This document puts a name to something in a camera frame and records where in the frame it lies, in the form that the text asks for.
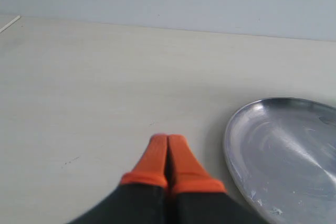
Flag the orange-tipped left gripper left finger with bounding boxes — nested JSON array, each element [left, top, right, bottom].
[[71, 134, 168, 223]]

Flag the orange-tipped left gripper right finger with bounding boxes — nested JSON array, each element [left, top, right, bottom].
[[167, 134, 265, 223]]

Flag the round metal plate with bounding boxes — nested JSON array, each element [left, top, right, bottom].
[[223, 98, 335, 223]]

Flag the white strip on table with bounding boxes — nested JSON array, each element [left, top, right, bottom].
[[0, 15, 21, 33]]

